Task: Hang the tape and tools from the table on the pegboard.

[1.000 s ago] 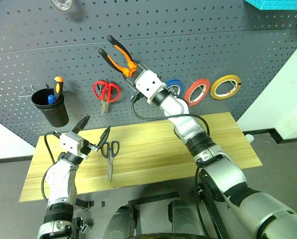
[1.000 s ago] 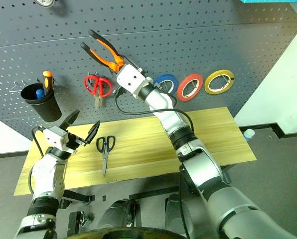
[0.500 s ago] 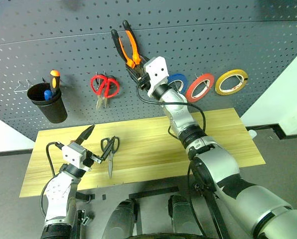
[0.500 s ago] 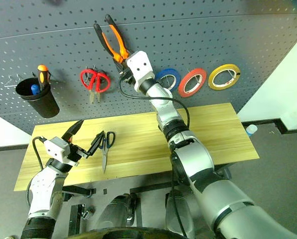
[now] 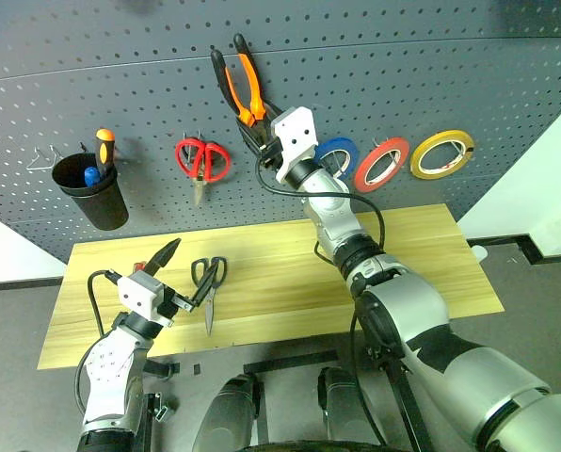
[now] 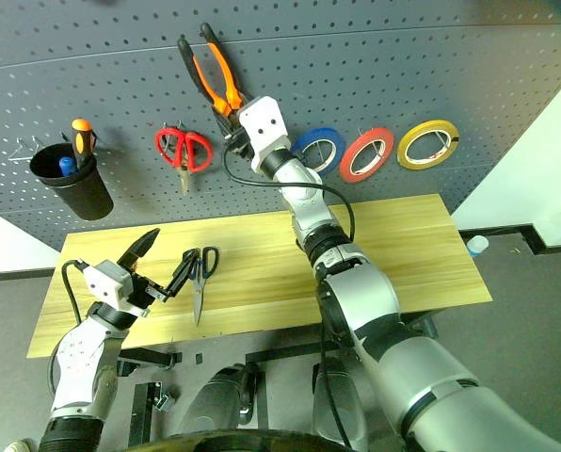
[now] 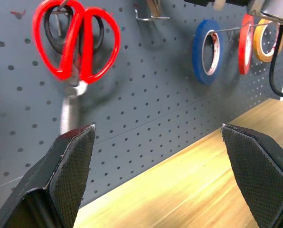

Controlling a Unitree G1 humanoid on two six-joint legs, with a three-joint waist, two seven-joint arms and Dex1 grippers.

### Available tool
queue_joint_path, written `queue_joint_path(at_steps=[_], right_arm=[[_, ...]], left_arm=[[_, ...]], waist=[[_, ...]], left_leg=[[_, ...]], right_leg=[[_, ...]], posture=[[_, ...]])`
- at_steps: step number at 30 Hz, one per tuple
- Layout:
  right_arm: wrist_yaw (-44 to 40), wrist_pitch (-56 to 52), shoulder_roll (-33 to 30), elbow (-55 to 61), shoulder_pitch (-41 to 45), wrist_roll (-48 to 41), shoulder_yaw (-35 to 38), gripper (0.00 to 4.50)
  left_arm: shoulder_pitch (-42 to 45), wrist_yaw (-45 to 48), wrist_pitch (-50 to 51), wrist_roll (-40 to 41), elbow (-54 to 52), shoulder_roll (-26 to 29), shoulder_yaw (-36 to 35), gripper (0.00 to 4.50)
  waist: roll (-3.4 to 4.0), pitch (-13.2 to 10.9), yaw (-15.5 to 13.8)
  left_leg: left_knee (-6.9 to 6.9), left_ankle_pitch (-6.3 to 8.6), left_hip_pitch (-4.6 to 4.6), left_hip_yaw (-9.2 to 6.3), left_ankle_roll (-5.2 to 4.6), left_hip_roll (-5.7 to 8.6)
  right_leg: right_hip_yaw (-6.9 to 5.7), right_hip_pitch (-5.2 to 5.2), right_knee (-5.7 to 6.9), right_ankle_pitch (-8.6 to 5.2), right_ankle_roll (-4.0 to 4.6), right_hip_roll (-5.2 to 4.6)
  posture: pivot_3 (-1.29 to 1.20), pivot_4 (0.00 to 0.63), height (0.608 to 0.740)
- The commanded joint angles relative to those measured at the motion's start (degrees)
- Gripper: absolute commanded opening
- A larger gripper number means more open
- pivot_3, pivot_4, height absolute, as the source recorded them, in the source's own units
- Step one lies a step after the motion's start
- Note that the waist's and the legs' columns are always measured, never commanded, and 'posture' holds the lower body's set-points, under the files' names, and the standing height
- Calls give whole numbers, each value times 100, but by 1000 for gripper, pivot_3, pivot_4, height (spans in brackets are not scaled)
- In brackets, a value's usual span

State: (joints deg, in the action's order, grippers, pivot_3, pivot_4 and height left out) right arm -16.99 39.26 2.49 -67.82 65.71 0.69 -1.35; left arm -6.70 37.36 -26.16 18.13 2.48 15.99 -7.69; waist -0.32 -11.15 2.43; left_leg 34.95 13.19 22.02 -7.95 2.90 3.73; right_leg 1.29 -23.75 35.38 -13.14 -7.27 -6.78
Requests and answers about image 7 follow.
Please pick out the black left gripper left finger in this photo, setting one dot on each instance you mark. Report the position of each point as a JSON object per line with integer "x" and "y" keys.
{"x": 68, "y": 171}

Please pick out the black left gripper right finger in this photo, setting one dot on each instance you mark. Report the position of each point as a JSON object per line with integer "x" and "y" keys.
{"x": 255, "y": 171}

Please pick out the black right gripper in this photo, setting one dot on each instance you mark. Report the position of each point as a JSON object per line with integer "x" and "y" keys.
{"x": 198, "y": 2}

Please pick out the long metal tape peg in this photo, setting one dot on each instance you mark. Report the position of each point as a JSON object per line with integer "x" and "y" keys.
{"x": 229, "y": 29}

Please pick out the blue tape roll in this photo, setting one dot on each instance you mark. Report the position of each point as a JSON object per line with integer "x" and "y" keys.
{"x": 196, "y": 50}

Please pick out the red tape roll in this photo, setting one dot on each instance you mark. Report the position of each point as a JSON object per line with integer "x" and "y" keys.
{"x": 244, "y": 50}

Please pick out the yellow tape roll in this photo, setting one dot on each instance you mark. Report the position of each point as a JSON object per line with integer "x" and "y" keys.
{"x": 257, "y": 45}

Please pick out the grey metal pegboard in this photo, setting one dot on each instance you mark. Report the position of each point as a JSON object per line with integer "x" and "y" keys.
{"x": 155, "y": 107}

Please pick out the metal loop tool holder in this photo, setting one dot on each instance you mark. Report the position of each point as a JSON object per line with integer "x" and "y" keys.
{"x": 151, "y": 18}

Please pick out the metal scissors hook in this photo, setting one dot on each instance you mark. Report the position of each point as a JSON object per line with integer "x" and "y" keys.
{"x": 59, "y": 25}

